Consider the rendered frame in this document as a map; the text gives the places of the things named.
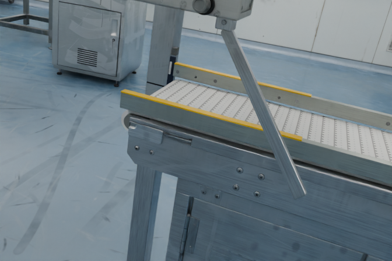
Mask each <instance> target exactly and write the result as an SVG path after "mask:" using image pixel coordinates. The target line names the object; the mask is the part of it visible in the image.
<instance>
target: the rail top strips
mask: <svg viewBox="0 0 392 261"><path fill-rule="evenodd" d="M174 64H175V65H180V66H185V67H188V68H192V69H197V70H201V71H204V72H209V73H213V74H216V75H221V76H226V77H230V78H233V79H238V80H241V78H240V77H238V76H233V75H228V74H225V73H220V72H216V71H213V70H209V69H204V68H199V67H196V66H192V65H187V64H182V63H179V62H176V63H174ZM257 83H258V84H259V85H262V86H267V87H271V88H274V89H279V90H283V91H288V92H291V93H295V94H300V95H303V96H308V97H311V96H312V95H311V94H308V93H304V92H300V91H296V90H291V89H287V88H283V87H279V86H274V85H271V84H266V83H262V82H257ZM121 93H125V94H129V95H132V96H135V97H140V98H144V99H147V100H151V101H154V102H157V103H161V104H166V105H169V106H172V107H176V108H180V109H183V110H187V111H191V112H195V113H198V114H202V115H206V116H209V117H213V118H217V119H221V120H224V121H228V122H232V123H234V124H239V125H243V126H246V127H249V128H253V129H258V130H260V131H263V128H262V126H261V125H257V124H252V123H250V122H246V121H242V120H239V119H235V118H231V117H227V116H224V115H220V114H216V113H213V112H209V111H205V110H201V109H198V108H194V107H190V106H187V105H183V104H179V103H175V102H172V101H168V100H164V99H161V98H157V97H153V96H149V95H146V94H142V93H137V92H135V91H131V90H127V89H124V90H122V91H121ZM280 133H281V136H283V137H287V138H290V139H294V140H298V141H302V136H298V135H294V134H291V133H287V132H283V131H280Z"/></svg>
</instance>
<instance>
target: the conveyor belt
mask: <svg viewBox="0 0 392 261"><path fill-rule="evenodd" d="M150 96H153V97H157V98H161V99H164V100H168V101H172V102H175V103H179V104H183V105H187V106H190V107H194V108H198V109H201V110H205V111H209V112H213V113H216V114H220V115H224V116H227V117H231V118H235V119H239V120H242V121H246V122H250V123H252V124H257V125H261V124H260V122H259V120H258V117H257V115H256V112H255V110H254V108H253V106H252V103H251V101H250V99H249V97H247V96H243V95H239V94H235V93H231V92H228V91H224V90H219V89H215V88H212V87H208V86H203V85H200V84H196V83H191V82H187V81H184V80H180V79H177V80H174V81H172V82H171V83H169V84H167V85H166V86H164V87H162V88H161V89H159V90H158V91H156V92H154V93H153V94H151V95H150ZM266 102H267V101H266ZM267 105H268V107H269V109H270V111H271V114H272V116H273V118H274V120H275V123H276V125H277V127H278V129H279V131H283V132H287V133H291V134H294V135H298V136H302V138H304V139H308V140H312V141H315V142H319V143H323V144H327V145H330V146H334V147H338V148H341V149H345V150H349V151H353V152H356V153H360V154H364V155H367V156H371V157H375V158H379V159H382V160H386V161H390V162H392V133H390V132H386V131H383V130H378V129H374V128H370V127H367V126H362V125H358V124H353V123H350V122H347V121H342V120H339V119H335V118H330V117H326V116H323V115H319V114H314V113H311V112H307V111H302V110H298V109H295V108H291V107H287V106H284V105H279V104H275V103H271V102H267ZM127 114H137V115H140V116H143V117H147V118H150V120H153V119H154V120H157V121H161V122H165V123H167V124H171V125H175V126H179V127H182V128H186V129H189V130H192V131H196V132H200V133H204V134H206V135H210V136H214V137H218V138H221V139H225V140H228V141H231V142H235V143H238V144H242V145H245V146H249V147H253V148H255V149H259V150H263V151H267V152H270V153H273V152H272V150H268V149H265V148H262V147H258V146H254V145H252V144H248V143H244V142H240V141H237V140H233V139H229V138H226V137H223V136H219V135H215V134H213V133H209V132H204V131H202V130H198V129H194V128H191V127H187V126H184V125H180V124H176V123H173V122H169V121H165V120H163V119H159V118H155V117H152V116H149V115H145V114H141V113H138V112H134V111H130V110H126V111H125V112H123V114H122V116H121V123H122V125H123V127H124V128H125V129H126V130H127V131H128V128H126V126H125V125H124V118H125V116H127ZM291 158H292V159H294V160H298V161H302V162H305V163H309V164H313V165H316V166H319V167H323V168H326V169H329V170H333V171H337V172H341V173H343V174H347V175H351V176H354V177H358V178H362V179H365V180H368V181H372V182H375V183H378V184H382V185H386V186H390V187H392V184H388V183H385V182H382V181H378V180H375V179H371V178H367V177H363V176H361V175H357V174H353V173H350V172H346V171H343V170H339V169H336V168H332V167H328V166H326V165H322V164H318V163H314V162H311V161H307V160H304V159H301V158H297V157H293V156H291Z"/></svg>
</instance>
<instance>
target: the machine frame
mask: <svg viewBox="0 0 392 261"><path fill-rule="evenodd" d="M183 18H184V10H179V9H174V8H168V7H165V6H160V5H155V10H154V16H153V26H152V36H151V42H150V52H149V63H148V73H147V79H146V81H147V83H146V89H145V94H146V95H149V96H150V95H151V94H153V93H154V92H156V91H158V90H159V89H161V88H162V87H164V86H166V84H167V76H168V70H169V62H170V56H173V57H176V62H177V61H178V55H176V56H175V55H172V47H180V39H181V31H182V26H183ZM161 178H162V172H160V171H156V170H153V169H150V168H147V167H144V166H141V165H137V169H136V180H135V190H134V200H133V206H132V216H131V226H130V232H129V243H128V253H127V261H150V258H151V250H152V241H153V233H154V228H155V220H156V212H157V207H158V199H159V191H160V183H161Z"/></svg>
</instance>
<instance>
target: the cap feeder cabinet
mask: <svg viewBox="0 0 392 261"><path fill-rule="evenodd" d="M147 5H148V3H145V2H140V1H135V0H52V64H53V65H54V68H58V70H59V72H57V74H58V75H61V74H62V72H60V70H61V69H63V70H68V71H72V72H78V73H82V74H86V75H91V76H97V77H102V78H105V79H111V80H116V81H115V82H116V84H114V87H119V84H117V82H118V81H121V80H122V79H123V78H125V77H126V76H128V75H129V74H130V73H133V74H136V73H137V72H136V71H135V70H136V69H138V68H139V66H140V64H141V62H142V51H143V45H144V34H145V23H146V11H147Z"/></svg>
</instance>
